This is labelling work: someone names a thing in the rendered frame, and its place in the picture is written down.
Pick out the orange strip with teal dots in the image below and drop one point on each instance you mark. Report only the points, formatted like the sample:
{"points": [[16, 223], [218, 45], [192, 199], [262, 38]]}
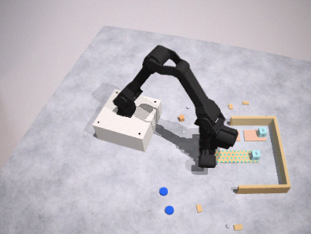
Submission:
{"points": [[225, 156]]}

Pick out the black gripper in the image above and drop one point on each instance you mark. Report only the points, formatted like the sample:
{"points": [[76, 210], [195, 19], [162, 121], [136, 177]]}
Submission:
{"points": [[206, 158]]}

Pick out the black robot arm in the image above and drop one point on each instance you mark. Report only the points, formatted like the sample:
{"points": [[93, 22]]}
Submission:
{"points": [[207, 111]]}

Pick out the blue disc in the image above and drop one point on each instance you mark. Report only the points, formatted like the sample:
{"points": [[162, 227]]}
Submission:
{"points": [[163, 191], [169, 210]]}

